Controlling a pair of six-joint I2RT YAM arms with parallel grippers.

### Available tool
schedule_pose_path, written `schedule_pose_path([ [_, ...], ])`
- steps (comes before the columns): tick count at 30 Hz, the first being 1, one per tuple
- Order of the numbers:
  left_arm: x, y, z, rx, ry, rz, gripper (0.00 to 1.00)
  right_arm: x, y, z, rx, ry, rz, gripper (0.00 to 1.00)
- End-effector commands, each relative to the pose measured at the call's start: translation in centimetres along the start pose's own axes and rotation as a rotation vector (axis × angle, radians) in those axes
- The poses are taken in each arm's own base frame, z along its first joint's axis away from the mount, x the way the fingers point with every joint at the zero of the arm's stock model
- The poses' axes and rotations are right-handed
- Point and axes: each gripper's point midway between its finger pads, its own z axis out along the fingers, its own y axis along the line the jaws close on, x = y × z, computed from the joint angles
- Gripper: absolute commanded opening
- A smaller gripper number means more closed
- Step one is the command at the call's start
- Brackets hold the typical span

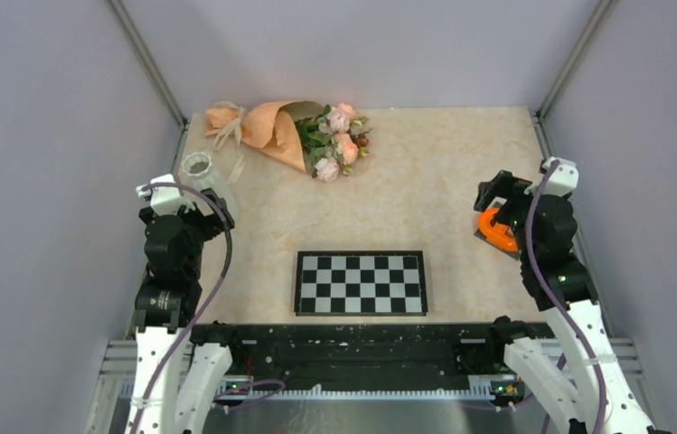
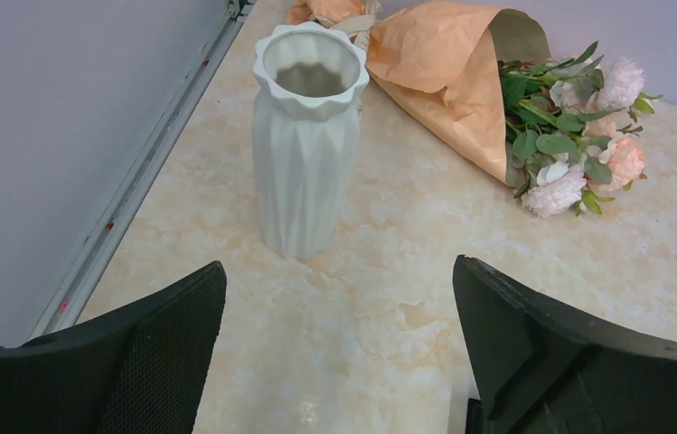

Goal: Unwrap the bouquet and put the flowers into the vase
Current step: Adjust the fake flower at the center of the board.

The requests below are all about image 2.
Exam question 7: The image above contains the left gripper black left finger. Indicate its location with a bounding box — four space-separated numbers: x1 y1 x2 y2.
0 261 227 433

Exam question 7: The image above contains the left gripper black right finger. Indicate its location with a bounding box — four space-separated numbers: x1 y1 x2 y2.
453 255 677 433

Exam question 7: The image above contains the flower bouquet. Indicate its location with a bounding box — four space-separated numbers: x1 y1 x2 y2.
287 1 653 217

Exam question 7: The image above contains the cream printed ribbon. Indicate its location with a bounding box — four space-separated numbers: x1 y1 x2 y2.
330 0 382 52

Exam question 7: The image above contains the aluminium frame rail left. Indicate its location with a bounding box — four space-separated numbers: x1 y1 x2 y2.
28 1 255 340

